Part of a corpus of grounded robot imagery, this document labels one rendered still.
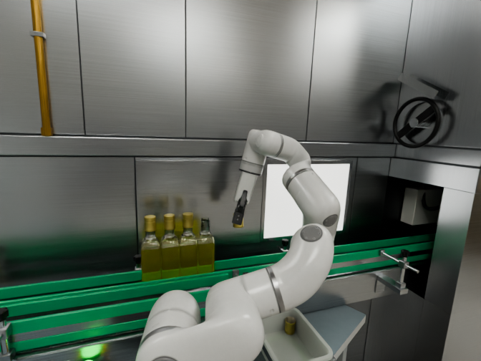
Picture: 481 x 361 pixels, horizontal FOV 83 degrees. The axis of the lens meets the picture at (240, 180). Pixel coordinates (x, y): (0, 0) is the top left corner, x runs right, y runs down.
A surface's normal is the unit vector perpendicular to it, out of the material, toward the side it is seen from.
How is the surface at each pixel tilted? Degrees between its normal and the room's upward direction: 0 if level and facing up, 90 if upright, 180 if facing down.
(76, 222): 90
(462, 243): 90
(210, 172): 90
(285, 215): 90
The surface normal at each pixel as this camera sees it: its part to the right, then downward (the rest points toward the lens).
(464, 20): -0.95, 0.03
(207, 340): 0.03, -0.18
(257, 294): -0.04, -0.39
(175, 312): 0.14, -0.98
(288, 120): 0.32, 0.18
